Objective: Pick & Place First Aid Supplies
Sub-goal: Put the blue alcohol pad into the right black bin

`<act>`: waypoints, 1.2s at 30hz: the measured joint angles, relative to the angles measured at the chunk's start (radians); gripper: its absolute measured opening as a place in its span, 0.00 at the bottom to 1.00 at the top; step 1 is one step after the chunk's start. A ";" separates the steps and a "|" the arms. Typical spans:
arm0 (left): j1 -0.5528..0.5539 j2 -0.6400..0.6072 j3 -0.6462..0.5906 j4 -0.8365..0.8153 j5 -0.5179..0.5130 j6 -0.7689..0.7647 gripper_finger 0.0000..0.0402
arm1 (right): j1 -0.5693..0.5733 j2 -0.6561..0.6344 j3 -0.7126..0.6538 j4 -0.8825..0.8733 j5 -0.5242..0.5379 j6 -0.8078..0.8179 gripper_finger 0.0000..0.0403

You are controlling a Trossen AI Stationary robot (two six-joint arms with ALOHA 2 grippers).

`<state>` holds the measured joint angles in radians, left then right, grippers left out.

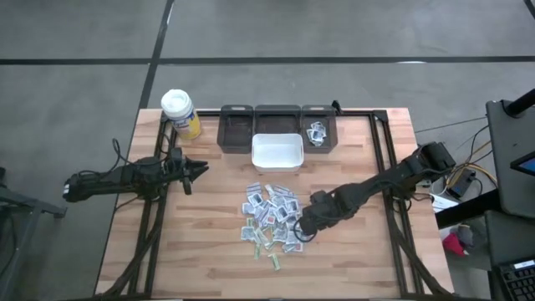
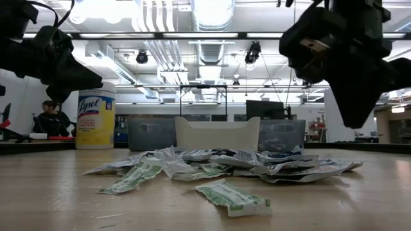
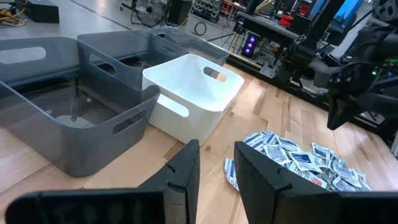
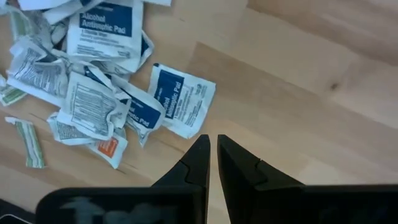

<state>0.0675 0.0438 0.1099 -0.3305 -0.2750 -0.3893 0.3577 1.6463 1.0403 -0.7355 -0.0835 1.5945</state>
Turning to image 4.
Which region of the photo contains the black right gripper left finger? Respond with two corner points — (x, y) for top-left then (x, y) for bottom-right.
(35, 134), (211, 224)

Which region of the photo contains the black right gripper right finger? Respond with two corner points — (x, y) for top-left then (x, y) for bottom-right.
(217, 134), (398, 224)

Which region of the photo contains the white alcohol pad packet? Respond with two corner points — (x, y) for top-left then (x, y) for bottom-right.
(109, 73), (167, 147)
(123, 29), (155, 76)
(147, 62), (217, 140)
(17, 0), (75, 12)
(56, 70), (132, 142)
(46, 111), (98, 147)
(66, 0), (145, 75)
(41, 0), (104, 26)
(6, 35), (70, 108)

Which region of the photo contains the orange print white packet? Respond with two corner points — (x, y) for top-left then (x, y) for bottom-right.
(88, 128), (129, 170)

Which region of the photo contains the green print bandage wrapper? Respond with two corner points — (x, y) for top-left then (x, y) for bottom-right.
(0, 73), (29, 108)
(8, 8), (54, 51)
(4, 116), (47, 170)

